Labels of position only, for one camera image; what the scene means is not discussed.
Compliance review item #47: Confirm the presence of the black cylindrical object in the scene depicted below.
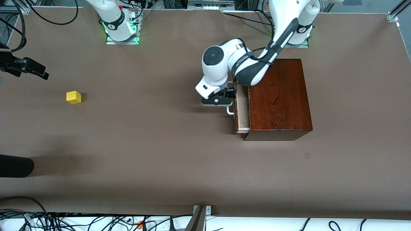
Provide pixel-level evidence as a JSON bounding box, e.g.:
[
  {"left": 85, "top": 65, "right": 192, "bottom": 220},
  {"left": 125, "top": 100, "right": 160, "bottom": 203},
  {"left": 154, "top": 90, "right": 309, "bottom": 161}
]
[{"left": 0, "top": 154, "right": 34, "bottom": 178}]

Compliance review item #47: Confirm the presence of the black looped cable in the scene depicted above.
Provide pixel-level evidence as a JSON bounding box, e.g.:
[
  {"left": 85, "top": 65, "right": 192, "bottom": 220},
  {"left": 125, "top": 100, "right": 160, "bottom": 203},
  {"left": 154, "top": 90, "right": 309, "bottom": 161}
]
[{"left": 26, "top": 0, "right": 79, "bottom": 26}]

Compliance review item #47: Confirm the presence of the black tangled floor cable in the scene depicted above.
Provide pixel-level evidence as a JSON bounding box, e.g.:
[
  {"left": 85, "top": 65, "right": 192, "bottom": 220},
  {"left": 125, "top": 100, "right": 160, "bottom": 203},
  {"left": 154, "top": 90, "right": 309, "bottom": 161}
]
[{"left": 0, "top": 196, "right": 193, "bottom": 231}]

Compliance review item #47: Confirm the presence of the black table cable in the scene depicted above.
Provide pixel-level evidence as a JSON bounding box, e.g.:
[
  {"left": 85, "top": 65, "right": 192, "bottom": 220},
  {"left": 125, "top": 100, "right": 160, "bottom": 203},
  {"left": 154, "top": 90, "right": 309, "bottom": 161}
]
[{"left": 224, "top": 12, "right": 275, "bottom": 36}]

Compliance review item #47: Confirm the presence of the yellow cube block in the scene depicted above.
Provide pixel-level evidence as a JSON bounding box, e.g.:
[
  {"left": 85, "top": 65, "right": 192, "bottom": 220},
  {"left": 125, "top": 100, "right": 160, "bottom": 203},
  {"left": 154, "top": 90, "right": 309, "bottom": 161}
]
[{"left": 66, "top": 91, "right": 82, "bottom": 104}]

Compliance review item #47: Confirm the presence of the dark slanted post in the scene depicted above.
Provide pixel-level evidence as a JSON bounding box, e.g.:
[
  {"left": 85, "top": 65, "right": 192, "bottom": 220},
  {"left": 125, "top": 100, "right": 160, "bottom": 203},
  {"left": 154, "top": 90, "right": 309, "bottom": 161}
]
[{"left": 184, "top": 205, "right": 206, "bottom": 231}]

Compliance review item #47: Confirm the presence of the aluminium frame profile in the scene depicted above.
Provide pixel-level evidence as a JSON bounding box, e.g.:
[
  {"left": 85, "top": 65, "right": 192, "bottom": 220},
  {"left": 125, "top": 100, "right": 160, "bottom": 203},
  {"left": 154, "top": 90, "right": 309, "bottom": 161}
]
[{"left": 387, "top": 0, "right": 411, "bottom": 22}]

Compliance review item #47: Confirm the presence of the metal edge bracket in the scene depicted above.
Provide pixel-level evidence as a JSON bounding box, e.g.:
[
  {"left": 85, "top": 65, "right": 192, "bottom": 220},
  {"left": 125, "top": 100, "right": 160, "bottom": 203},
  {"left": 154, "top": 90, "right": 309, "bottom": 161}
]
[{"left": 193, "top": 205, "right": 212, "bottom": 216}]

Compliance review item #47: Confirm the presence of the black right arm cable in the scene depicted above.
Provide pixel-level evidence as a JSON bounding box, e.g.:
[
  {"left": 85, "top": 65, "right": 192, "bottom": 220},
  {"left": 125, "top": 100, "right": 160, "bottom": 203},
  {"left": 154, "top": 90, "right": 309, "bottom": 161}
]
[{"left": 0, "top": 0, "right": 27, "bottom": 52}]

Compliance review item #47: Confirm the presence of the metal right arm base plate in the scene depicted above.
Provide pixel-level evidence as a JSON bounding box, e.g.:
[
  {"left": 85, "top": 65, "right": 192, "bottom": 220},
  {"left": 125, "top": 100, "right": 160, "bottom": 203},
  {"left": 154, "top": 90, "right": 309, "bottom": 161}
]
[{"left": 106, "top": 12, "right": 141, "bottom": 45}]

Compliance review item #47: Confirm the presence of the light wood drawer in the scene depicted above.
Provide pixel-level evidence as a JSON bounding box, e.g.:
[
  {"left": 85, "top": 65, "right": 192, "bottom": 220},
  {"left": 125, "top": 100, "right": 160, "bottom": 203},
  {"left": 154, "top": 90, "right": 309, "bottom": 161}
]
[{"left": 233, "top": 76, "right": 251, "bottom": 134}]

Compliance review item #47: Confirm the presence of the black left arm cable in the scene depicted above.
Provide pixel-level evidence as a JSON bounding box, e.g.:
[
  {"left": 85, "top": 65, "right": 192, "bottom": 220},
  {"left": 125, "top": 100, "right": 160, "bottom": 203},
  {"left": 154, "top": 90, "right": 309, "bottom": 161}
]
[{"left": 251, "top": 47, "right": 277, "bottom": 66}]

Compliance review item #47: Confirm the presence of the dark brown wooden cabinet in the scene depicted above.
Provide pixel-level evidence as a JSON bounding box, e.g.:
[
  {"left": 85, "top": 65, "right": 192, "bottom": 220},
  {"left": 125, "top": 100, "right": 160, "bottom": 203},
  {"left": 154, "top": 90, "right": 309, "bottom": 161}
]
[{"left": 241, "top": 59, "right": 313, "bottom": 141}]

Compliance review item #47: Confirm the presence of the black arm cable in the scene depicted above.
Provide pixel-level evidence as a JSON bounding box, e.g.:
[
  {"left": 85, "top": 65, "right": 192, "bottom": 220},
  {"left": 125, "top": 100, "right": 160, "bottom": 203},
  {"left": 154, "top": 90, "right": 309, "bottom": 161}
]
[
  {"left": 0, "top": 0, "right": 27, "bottom": 52},
  {"left": 251, "top": 47, "right": 277, "bottom": 66}
]

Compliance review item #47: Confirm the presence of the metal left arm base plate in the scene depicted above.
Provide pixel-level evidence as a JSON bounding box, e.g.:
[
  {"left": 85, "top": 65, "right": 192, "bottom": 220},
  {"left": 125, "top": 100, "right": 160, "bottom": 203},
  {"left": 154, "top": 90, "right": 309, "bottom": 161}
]
[{"left": 275, "top": 19, "right": 310, "bottom": 49}]

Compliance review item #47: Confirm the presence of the white power strip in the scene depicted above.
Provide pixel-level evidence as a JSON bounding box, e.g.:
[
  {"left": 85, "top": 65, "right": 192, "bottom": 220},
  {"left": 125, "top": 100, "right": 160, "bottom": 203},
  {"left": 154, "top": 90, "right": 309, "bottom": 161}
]
[{"left": 188, "top": 0, "right": 235, "bottom": 11}]

